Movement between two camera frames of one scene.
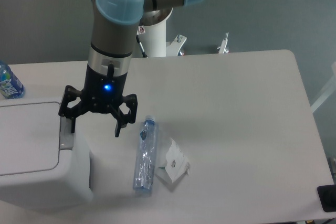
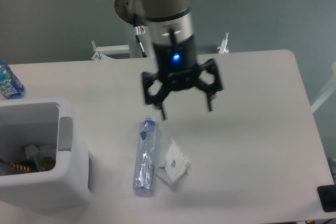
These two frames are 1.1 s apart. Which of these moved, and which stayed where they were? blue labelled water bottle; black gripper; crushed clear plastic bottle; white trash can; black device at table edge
Moved: black gripper; white trash can
Stayed: crushed clear plastic bottle; blue labelled water bottle; black device at table edge
